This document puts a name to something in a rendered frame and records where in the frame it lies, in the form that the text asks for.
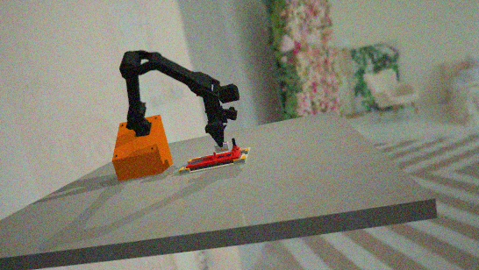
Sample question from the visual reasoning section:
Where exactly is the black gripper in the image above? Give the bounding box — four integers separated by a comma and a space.
204, 104, 228, 147

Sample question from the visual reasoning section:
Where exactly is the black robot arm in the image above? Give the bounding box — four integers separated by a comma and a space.
119, 50, 240, 137

